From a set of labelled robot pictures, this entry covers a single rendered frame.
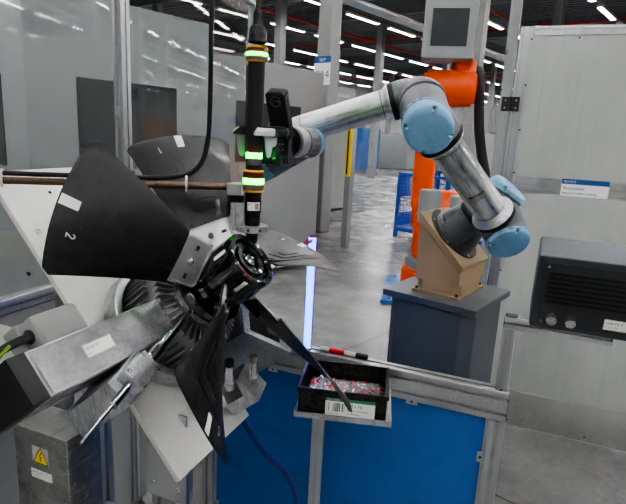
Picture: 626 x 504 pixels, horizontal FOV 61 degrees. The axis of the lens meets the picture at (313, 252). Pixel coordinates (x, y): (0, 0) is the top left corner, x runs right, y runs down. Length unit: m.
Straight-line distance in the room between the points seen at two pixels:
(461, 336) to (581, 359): 1.40
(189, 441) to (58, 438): 0.28
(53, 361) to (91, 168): 0.30
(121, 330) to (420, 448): 0.92
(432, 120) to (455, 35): 3.72
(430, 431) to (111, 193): 1.04
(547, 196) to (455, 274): 1.23
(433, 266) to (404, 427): 0.48
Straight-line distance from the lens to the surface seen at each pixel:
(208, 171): 1.17
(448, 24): 4.97
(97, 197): 0.91
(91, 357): 0.91
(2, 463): 1.77
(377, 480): 1.66
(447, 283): 1.64
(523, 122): 2.76
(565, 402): 3.04
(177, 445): 1.10
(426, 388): 1.47
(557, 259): 1.28
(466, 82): 5.01
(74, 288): 1.12
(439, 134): 1.27
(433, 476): 1.61
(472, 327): 1.63
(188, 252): 1.00
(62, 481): 1.29
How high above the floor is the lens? 1.47
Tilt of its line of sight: 13 degrees down
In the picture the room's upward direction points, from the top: 3 degrees clockwise
